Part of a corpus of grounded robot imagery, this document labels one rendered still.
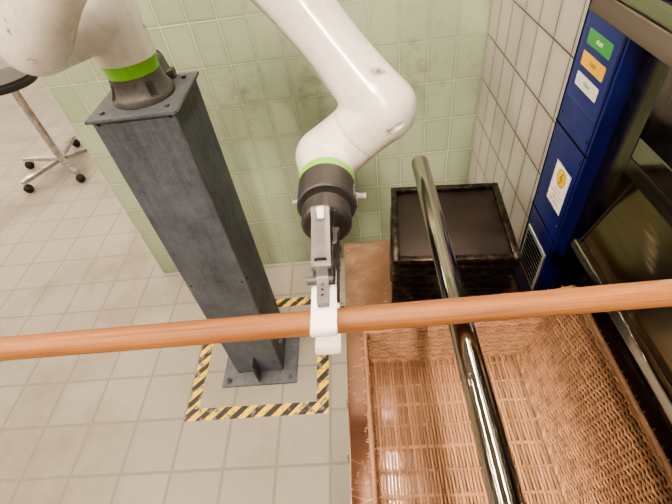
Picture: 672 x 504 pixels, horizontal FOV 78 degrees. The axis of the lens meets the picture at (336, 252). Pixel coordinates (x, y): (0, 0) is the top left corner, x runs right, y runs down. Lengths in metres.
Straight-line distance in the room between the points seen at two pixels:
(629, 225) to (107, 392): 1.98
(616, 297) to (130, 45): 0.99
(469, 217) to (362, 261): 0.44
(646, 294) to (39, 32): 0.95
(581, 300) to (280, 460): 1.38
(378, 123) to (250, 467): 1.39
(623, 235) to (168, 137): 0.98
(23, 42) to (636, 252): 1.12
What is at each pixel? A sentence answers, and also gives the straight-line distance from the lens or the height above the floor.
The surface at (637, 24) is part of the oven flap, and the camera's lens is 0.62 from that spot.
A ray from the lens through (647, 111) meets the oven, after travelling 0.86.
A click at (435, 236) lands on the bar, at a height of 1.17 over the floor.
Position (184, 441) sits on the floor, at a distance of 1.88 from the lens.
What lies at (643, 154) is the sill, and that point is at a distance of 0.87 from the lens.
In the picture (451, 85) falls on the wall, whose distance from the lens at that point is 1.72.
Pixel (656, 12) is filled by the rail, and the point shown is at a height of 1.42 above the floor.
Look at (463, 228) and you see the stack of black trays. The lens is 1.07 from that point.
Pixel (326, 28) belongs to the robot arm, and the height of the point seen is 1.40.
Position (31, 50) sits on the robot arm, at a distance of 0.96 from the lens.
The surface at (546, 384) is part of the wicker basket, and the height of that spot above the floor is 0.65.
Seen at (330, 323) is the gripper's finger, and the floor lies 1.21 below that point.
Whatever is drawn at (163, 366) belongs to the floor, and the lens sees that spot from 2.09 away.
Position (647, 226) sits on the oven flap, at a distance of 0.89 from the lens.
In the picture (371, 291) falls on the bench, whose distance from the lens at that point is 1.30.
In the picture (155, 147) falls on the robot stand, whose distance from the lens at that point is 1.12.
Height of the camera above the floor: 1.60
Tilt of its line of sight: 45 degrees down
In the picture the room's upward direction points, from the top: 10 degrees counter-clockwise
